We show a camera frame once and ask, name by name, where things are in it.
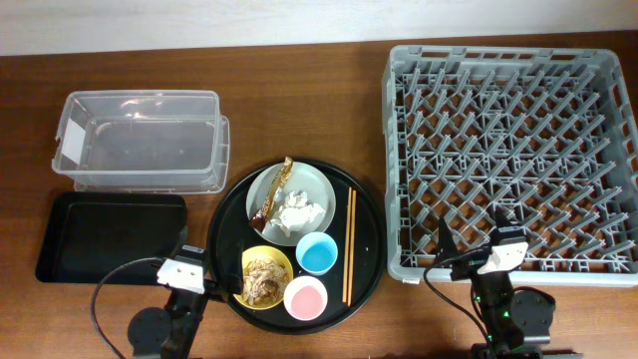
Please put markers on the gold snack wrapper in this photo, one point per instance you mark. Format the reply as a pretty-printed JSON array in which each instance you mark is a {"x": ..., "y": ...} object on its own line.
[{"x": 261, "y": 217}]

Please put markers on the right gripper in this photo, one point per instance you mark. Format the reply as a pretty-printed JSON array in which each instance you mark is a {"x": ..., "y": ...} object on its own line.
[{"x": 468, "y": 266}]

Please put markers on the black rectangular tray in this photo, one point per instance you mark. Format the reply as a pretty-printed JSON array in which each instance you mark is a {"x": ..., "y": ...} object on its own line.
[{"x": 91, "y": 233}]

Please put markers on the pink cup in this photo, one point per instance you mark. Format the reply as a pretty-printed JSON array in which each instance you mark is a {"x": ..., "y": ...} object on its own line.
[{"x": 305, "y": 298}]

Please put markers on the white tissue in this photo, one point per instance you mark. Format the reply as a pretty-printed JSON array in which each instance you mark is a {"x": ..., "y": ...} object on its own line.
[{"x": 295, "y": 212}]

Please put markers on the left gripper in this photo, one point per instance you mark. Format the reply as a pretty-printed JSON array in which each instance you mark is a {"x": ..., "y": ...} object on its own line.
[{"x": 218, "y": 291}]

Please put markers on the wooden chopstick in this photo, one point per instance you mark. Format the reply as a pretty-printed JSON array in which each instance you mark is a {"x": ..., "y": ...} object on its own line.
[
  {"x": 352, "y": 227},
  {"x": 346, "y": 247}
]

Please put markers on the left arm round base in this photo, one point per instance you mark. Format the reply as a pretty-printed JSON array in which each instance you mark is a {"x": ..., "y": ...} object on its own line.
[{"x": 147, "y": 332}]

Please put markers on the yellow bowl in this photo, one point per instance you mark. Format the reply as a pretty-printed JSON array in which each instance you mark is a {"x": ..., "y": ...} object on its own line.
[{"x": 264, "y": 251}]

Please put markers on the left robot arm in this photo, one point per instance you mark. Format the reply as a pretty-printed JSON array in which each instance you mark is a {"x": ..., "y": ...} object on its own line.
[{"x": 186, "y": 310}]

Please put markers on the grey plate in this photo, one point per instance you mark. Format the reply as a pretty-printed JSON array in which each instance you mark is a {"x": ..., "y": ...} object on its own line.
[{"x": 304, "y": 177}]

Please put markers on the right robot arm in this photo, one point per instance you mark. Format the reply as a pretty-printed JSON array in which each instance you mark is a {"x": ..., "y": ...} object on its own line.
[{"x": 490, "y": 296}]

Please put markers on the grey dishwasher rack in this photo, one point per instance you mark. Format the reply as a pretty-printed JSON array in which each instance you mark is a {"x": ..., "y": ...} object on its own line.
[{"x": 546, "y": 136}]

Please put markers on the right arm round base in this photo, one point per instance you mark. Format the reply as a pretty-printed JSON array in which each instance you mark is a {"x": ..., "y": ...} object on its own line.
[{"x": 532, "y": 311}]

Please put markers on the round black serving tray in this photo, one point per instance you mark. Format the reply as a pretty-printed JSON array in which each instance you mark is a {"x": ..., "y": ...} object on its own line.
[{"x": 230, "y": 224}]

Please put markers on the food scraps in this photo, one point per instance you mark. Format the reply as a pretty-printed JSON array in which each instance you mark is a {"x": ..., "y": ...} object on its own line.
[{"x": 264, "y": 282}]

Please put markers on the blue cup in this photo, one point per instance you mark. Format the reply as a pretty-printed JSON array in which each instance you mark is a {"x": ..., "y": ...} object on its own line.
[{"x": 316, "y": 252}]

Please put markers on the clear plastic bin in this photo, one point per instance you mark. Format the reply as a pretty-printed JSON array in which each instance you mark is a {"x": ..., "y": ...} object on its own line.
[{"x": 143, "y": 141}]

